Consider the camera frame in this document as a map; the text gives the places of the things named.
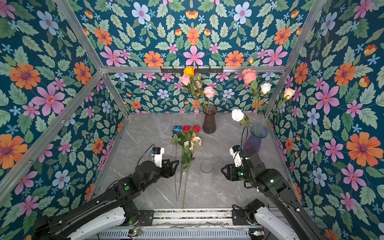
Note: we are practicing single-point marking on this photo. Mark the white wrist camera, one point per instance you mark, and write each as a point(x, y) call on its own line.
point(235, 153)
point(157, 155)

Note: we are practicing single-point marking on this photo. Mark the dark mauve glass vase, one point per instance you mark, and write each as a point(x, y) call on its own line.
point(209, 125)

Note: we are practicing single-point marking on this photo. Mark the small white bud stem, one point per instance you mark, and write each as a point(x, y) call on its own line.
point(265, 89)

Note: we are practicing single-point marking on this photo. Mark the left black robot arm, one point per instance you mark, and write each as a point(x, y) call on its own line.
point(112, 208)

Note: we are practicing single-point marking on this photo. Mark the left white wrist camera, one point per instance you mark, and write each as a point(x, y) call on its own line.
point(157, 155)

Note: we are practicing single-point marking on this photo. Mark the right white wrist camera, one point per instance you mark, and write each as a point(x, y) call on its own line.
point(235, 153)

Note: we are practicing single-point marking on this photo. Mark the artificial flower bunch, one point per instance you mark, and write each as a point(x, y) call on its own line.
point(186, 139)

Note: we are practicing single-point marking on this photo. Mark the large pink rose stem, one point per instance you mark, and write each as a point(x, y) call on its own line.
point(208, 93)

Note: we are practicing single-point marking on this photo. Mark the pink rose spray stem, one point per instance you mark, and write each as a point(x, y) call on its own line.
point(195, 87)

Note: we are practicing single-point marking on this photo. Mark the purple blue glass vase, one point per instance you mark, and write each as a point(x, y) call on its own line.
point(254, 141)

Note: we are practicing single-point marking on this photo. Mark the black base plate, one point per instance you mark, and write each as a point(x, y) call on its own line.
point(239, 218)
point(146, 218)

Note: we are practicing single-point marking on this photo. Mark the black hook rail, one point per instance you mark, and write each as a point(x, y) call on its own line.
point(201, 70)

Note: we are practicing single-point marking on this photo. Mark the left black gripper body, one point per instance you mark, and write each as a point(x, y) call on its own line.
point(165, 171)

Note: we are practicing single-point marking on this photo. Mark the yellow orange rose stem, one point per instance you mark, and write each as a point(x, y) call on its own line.
point(191, 73)

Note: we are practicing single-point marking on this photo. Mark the clear glass vase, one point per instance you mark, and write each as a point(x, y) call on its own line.
point(206, 178)

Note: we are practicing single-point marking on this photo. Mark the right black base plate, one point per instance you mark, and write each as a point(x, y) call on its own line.
point(239, 218)

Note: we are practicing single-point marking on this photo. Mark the aluminium mounting rail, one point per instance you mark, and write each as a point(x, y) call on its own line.
point(192, 217)

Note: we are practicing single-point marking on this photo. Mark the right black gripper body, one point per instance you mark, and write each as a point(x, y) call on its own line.
point(240, 173)

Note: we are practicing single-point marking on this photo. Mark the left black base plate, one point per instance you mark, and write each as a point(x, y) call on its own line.
point(146, 218)

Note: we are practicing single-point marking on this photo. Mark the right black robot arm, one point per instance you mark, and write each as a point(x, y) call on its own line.
point(272, 184)

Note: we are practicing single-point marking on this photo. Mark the pink carnation stem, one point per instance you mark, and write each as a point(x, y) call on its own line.
point(250, 77)

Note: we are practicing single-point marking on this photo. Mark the cream white rose stem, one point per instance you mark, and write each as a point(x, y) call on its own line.
point(288, 94)

